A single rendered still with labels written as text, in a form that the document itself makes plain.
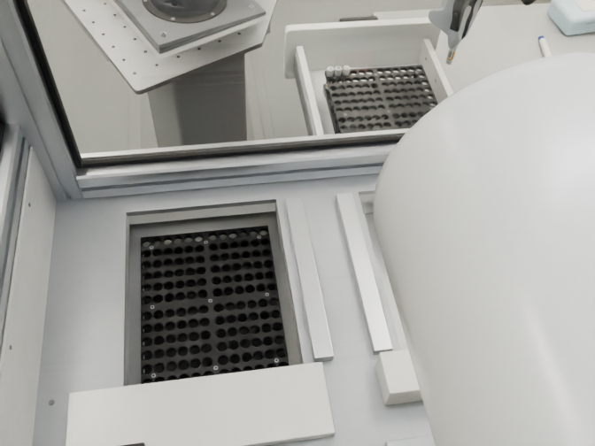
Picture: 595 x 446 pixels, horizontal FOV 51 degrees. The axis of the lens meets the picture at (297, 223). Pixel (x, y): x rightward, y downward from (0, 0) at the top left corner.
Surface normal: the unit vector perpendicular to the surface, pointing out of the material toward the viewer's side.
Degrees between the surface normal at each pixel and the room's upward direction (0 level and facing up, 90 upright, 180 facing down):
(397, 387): 0
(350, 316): 0
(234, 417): 0
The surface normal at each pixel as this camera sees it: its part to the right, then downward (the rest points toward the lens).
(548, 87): -0.18, -0.56
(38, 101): 0.15, 0.80
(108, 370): 0.04, -0.59
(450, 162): -0.72, -0.32
